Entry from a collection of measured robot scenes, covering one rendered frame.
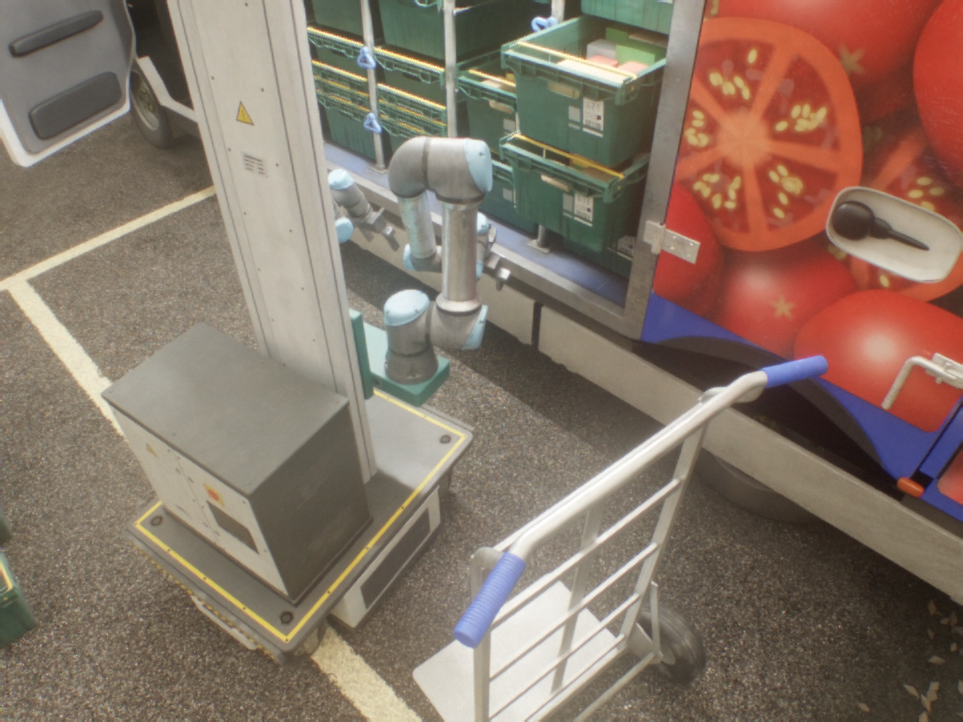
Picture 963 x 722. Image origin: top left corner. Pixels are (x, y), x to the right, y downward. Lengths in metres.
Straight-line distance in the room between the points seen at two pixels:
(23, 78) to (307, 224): 3.01
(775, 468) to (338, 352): 1.36
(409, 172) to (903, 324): 1.20
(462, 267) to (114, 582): 1.63
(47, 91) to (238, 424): 3.09
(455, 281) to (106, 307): 2.44
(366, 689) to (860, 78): 2.01
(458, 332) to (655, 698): 1.22
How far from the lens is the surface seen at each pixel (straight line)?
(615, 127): 1.81
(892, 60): 1.61
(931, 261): 1.74
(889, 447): 2.02
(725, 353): 2.05
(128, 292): 3.82
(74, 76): 4.55
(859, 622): 2.52
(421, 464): 2.16
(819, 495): 2.23
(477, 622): 0.86
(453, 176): 1.53
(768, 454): 2.21
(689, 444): 1.40
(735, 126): 1.76
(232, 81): 1.53
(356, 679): 2.18
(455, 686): 2.14
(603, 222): 1.94
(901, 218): 1.72
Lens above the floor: 2.01
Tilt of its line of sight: 43 degrees down
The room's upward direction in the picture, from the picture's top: straight up
